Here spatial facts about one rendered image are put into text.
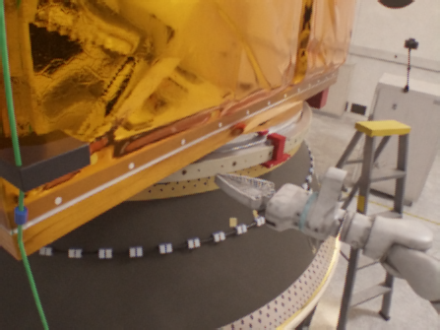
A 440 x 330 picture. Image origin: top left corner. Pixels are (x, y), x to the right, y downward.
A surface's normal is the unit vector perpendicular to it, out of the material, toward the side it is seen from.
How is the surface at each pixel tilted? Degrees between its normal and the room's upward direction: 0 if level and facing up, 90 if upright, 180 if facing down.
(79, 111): 91
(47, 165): 90
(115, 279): 62
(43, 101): 89
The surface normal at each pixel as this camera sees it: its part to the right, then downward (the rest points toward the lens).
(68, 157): 0.85, 0.29
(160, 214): 0.35, -0.03
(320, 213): -0.40, -0.18
